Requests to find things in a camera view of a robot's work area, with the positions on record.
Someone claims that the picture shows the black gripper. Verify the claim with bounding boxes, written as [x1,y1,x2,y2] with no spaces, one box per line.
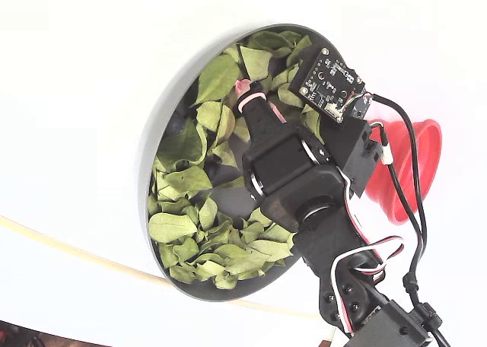
[234,78,346,233]

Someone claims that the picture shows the dark grey round bowl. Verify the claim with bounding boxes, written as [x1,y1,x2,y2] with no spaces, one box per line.
[132,22,358,302]

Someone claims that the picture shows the pile of green leaves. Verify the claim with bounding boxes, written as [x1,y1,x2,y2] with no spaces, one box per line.
[147,30,325,291]

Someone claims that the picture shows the red collapsible cup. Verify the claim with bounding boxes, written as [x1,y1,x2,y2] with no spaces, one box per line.
[363,117,444,227]

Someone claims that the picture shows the dark blueberry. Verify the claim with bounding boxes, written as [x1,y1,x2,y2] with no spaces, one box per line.
[166,113,187,135]

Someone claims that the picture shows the long wooden stick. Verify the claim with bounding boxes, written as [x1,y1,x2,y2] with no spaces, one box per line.
[0,214,324,321]

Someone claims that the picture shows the black camera circuit board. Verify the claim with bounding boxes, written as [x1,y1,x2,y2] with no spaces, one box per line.
[288,47,368,123]

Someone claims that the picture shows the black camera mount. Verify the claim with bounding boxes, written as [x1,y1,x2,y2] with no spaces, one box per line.
[321,114,381,199]

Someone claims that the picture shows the red white black wires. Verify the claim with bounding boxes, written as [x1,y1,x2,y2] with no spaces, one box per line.
[329,167,406,335]

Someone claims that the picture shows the black cable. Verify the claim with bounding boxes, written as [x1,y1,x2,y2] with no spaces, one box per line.
[371,94,454,347]

